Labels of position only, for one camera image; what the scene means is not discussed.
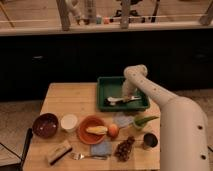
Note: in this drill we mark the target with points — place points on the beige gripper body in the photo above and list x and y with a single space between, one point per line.
127 97

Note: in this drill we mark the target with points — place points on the white dish brush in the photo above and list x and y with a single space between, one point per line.
112 101

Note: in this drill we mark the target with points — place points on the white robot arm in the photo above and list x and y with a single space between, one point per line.
183 136

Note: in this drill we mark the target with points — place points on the green plastic tray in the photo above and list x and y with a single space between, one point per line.
112 87

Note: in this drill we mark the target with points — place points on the light blue cloth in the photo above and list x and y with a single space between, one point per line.
122 120

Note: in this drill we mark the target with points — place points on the green cup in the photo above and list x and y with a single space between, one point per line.
136 126

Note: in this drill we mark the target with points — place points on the green aloe leaf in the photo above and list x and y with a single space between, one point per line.
144 120

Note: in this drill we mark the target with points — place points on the orange apple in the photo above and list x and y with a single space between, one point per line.
113 130

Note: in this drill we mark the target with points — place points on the yellow corn cob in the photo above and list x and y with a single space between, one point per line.
98 130

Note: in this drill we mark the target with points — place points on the dark metal cup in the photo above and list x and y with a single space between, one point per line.
149 141

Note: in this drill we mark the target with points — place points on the orange plate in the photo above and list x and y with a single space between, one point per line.
88 138

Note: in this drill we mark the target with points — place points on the brown grape bunch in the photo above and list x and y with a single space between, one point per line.
124 148

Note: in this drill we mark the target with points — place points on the blue sponge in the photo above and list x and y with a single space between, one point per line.
102 149

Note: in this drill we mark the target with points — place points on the white cup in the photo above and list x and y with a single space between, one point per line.
69 122

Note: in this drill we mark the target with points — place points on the silver fork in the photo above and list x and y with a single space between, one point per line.
79 156

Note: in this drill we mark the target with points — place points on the wooden block eraser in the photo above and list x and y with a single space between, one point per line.
57 152

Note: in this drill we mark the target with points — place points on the dark purple bowl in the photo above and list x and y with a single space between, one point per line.
46 125

